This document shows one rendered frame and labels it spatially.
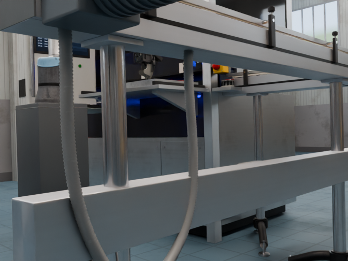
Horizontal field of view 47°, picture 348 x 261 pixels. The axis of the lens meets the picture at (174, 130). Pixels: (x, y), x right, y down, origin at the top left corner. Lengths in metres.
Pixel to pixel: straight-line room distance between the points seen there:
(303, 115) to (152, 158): 7.73
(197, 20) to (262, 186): 0.51
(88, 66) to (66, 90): 2.27
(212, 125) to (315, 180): 0.94
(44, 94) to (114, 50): 1.20
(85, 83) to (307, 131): 7.72
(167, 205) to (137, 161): 1.87
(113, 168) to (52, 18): 0.31
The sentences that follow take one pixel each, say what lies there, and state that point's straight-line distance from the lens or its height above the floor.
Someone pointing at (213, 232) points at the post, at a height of 0.06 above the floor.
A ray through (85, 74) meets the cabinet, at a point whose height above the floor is 1.05.
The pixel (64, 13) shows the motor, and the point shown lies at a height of 0.83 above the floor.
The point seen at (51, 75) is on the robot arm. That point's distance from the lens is 2.00.
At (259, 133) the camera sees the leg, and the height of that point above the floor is 0.62.
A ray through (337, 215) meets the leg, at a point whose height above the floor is 0.29.
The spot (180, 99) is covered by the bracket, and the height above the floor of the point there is 0.82.
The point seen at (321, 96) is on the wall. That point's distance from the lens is 9.93.
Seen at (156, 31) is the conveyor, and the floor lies 0.86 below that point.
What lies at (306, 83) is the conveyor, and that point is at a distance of 2.13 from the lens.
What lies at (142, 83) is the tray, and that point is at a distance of 2.14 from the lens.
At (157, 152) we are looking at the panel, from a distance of 2.60.
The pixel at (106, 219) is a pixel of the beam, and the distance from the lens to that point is 0.78.
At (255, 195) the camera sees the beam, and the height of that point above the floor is 0.47.
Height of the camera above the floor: 0.66
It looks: level
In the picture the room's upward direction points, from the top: 2 degrees counter-clockwise
